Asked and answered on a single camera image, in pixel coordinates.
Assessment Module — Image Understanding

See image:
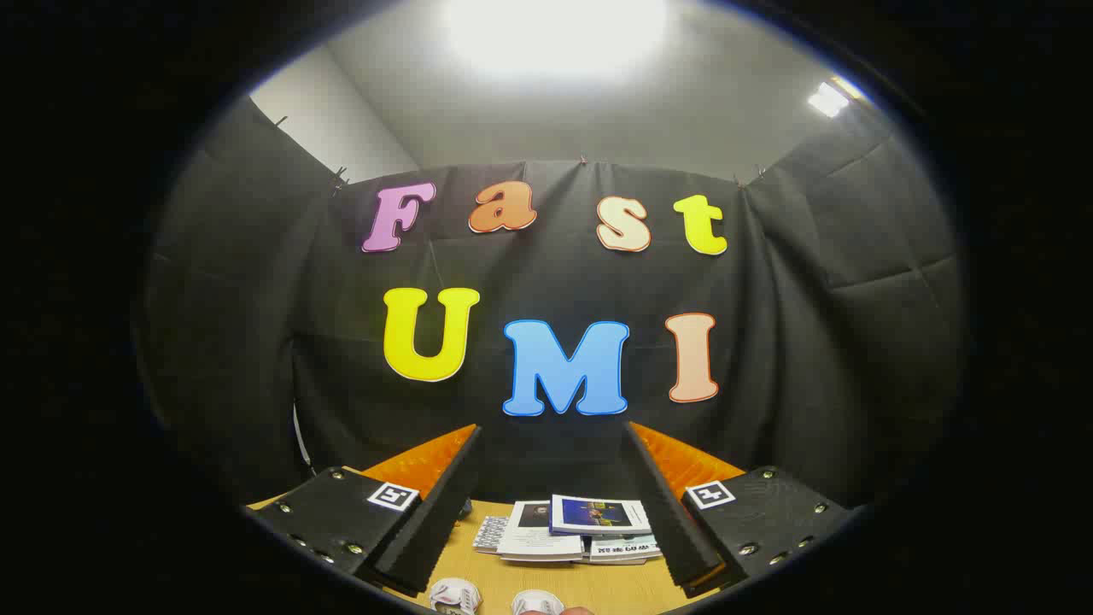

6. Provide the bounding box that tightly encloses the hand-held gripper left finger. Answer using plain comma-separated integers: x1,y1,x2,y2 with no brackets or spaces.
246,425,483,597

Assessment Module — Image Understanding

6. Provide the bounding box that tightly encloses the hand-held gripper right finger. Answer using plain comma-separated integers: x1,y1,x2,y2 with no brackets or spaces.
626,421,855,599

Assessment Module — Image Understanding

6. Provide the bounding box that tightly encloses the white canvas shoe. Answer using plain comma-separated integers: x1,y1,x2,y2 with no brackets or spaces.
511,589,567,615
430,578,484,615

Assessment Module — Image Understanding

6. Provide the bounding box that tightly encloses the patterned grey notebook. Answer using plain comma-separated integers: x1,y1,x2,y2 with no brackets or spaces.
472,515,511,555

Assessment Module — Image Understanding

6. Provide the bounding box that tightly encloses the white book with landscape photo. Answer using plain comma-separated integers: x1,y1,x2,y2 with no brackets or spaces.
587,534,664,565

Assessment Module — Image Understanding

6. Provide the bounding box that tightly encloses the blue cover book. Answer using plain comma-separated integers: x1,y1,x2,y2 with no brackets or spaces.
550,494,652,537

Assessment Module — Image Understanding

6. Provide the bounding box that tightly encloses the white book with portrait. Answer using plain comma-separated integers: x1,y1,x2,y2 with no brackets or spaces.
498,501,586,563

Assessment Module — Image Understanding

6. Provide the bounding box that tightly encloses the bright ceiling light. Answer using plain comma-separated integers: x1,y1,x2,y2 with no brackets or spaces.
808,77,865,120

